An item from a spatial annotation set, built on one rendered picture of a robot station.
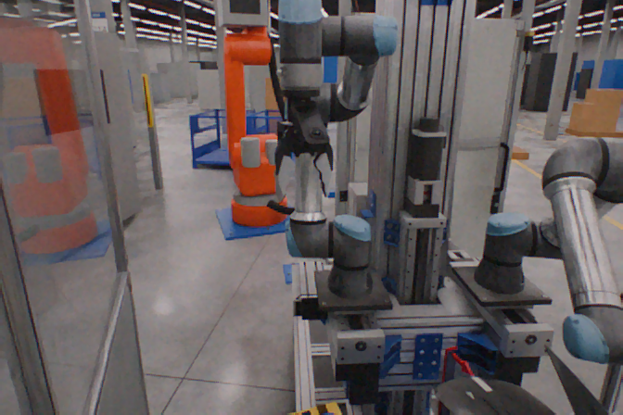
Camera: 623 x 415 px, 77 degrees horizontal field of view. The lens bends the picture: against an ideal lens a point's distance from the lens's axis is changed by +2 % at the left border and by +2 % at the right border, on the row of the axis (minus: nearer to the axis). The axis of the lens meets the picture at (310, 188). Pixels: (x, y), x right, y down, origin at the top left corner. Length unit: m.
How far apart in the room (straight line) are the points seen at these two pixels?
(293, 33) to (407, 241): 0.85
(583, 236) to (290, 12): 0.68
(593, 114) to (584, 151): 11.99
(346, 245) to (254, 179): 3.17
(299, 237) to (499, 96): 1.84
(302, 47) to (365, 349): 0.85
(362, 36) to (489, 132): 1.97
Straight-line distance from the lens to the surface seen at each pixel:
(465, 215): 2.76
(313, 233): 1.18
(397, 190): 1.36
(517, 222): 1.35
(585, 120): 12.97
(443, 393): 0.71
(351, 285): 1.24
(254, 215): 4.36
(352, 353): 1.21
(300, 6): 0.71
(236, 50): 4.28
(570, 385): 0.43
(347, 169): 2.21
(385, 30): 0.81
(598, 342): 0.85
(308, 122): 0.67
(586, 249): 0.91
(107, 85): 4.78
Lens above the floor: 1.71
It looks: 17 degrees down
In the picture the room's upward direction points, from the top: straight up
